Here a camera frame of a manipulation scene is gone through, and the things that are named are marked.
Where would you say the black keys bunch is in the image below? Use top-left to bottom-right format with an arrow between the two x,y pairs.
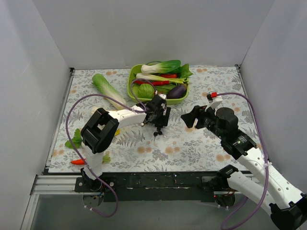
153,127 -> 166,140

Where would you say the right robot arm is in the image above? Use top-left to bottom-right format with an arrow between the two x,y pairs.
181,106 -> 307,230

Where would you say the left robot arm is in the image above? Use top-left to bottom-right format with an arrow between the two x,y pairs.
81,94 -> 171,192

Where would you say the round green cabbage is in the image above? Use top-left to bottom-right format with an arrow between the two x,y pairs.
138,84 -> 155,99

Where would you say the purple eggplant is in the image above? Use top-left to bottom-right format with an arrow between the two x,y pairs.
166,84 -> 187,99

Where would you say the red chili pepper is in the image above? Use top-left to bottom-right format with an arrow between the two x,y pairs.
133,80 -> 170,86

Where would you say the green plastic basket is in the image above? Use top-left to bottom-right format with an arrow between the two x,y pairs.
127,63 -> 190,105

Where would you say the white celery stalk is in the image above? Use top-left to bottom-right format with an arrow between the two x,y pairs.
134,73 -> 188,84

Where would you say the yellow white baby cabbage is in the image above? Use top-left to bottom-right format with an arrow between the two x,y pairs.
91,106 -> 120,136

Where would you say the green leafy lettuce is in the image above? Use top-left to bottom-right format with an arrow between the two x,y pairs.
178,63 -> 193,79

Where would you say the bok choy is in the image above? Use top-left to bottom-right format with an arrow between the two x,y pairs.
141,60 -> 181,75

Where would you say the long green napa cabbage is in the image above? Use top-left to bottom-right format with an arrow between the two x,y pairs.
92,73 -> 127,110

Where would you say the orange carrot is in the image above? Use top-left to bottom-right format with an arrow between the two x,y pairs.
71,154 -> 111,165

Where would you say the white radish with leaves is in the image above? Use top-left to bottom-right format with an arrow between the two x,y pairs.
65,129 -> 82,149

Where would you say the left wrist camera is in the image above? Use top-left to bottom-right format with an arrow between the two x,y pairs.
155,91 -> 167,100

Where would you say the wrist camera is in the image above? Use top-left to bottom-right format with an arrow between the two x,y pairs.
205,92 -> 223,111
155,91 -> 167,100

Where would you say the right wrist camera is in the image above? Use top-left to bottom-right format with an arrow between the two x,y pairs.
205,92 -> 223,111

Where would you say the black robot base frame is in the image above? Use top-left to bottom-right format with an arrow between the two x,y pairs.
74,172 -> 236,207

